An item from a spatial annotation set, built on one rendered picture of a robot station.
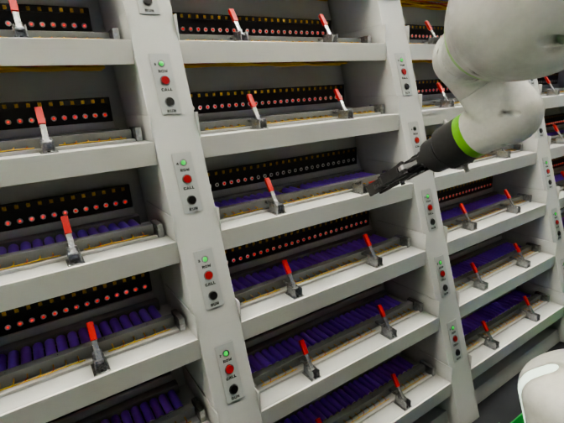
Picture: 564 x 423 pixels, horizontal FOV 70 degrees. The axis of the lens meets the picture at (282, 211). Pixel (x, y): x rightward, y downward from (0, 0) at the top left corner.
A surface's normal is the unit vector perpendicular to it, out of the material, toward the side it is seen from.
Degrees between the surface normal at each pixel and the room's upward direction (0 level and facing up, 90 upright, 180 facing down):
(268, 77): 90
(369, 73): 90
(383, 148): 90
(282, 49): 105
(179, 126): 90
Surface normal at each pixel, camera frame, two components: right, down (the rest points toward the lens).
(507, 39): -0.54, 0.70
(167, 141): 0.51, -0.07
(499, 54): -0.52, 0.81
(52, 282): 0.55, 0.20
